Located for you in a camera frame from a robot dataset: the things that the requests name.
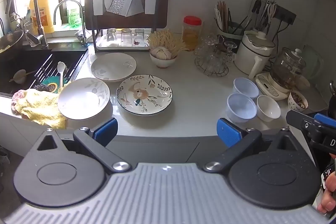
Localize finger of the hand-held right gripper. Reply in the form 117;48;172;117
286;110;317;135
314;113;336;128

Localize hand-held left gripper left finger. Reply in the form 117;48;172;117
31;118;132;173

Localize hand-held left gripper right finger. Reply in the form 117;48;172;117
203;118;306;172

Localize clear plastic bowl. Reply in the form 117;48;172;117
227;93;258;123
232;77;260;99

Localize white ceramic bowl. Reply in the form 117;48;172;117
256;95;281;122

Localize white leaf pattern plate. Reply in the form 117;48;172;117
57;77;111;120
91;52;137;82

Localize bird pattern plate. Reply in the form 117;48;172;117
116;74;173;116

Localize person's right hand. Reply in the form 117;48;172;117
316;174;336;215

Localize speckled ceramic bowl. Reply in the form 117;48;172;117
288;90;309;112

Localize white kettle base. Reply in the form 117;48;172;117
255;72;292;101

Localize glass kettle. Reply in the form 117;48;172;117
270;48;307;90

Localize yellow cloth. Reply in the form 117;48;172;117
12;88;69;130

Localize teal sink mat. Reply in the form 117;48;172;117
39;74;71;93

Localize white spoon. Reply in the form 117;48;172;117
57;61;66;88

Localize white electric pot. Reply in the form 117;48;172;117
234;30;276;80

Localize dark scouring pad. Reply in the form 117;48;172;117
33;84;57;93

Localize black sink drain rack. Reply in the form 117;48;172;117
31;53;84;88

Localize white bowl with garlic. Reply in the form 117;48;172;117
150;47;178;68

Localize pink cloth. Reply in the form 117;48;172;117
11;90;27;119

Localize drinking glass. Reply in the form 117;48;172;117
134;28;145;46
121;28;133;46
106;28;117;42

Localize chrome faucet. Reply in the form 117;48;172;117
54;0;89;46

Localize green chopstick holder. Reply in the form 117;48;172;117
217;22;244;42

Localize sink strainer plug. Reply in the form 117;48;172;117
9;69;38;84

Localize red lid glass jar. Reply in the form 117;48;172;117
182;16;203;51

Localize black kitchen sink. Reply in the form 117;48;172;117
0;42;89;98

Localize bunch of dried yellow noodles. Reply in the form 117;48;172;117
147;29;188;54

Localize hanging kitchen scissors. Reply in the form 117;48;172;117
264;0;277;28

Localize bundle of chopsticks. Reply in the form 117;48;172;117
214;0;231;33

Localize green bottle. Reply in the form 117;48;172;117
66;0;82;28

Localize dark metal faucet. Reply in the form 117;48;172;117
5;0;49;49

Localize metal bowl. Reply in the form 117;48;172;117
0;29;25;56

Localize orange detergent bottle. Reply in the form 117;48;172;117
29;0;59;33

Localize dark cutting board rack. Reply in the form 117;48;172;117
84;0;170;30

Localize wire rack of glass cups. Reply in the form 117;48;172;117
194;34;238;77

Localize black wall power strip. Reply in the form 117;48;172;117
273;5;297;25

